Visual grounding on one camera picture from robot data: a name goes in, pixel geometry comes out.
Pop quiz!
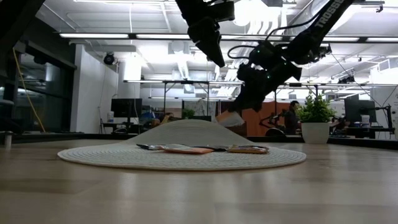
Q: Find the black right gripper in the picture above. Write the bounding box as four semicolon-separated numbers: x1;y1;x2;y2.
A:
229;60;302;113

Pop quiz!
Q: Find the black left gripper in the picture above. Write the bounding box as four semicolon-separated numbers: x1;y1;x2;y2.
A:
174;0;236;68

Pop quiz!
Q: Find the white round woven placemat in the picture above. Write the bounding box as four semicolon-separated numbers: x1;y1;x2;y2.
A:
57;119;308;172

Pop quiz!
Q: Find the person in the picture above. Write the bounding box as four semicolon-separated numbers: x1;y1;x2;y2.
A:
283;100;302;136

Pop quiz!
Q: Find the small background green plant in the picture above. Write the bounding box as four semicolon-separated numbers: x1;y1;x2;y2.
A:
182;108;196;121

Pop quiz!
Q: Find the green plant in white pot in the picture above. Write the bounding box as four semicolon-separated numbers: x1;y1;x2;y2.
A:
295;93;336;144

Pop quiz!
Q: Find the black ceiling spotlight cluster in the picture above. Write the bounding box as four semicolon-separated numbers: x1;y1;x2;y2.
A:
317;44;333;62

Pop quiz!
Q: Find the black beam with light strips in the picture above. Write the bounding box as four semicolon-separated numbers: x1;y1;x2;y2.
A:
58;32;398;44

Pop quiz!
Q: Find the orange partition wall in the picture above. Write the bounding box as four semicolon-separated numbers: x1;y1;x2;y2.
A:
244;101;293;137

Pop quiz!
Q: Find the black right camera cable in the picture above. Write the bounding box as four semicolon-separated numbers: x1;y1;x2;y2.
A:
226;44;254;60

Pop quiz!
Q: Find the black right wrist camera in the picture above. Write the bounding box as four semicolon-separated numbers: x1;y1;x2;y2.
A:
248;40;282;65

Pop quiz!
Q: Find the black background rig frame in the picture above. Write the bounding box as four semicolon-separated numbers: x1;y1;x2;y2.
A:
123;80;243;125

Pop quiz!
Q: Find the black hanging dome camera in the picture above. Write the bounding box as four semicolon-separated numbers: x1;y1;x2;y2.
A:
103;52;116;66

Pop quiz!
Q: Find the black aluminium table frame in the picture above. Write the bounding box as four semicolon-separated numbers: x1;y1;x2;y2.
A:
0;132;398;151

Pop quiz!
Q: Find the yellow hanging cable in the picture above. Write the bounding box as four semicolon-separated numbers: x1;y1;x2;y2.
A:
12;48;47;134

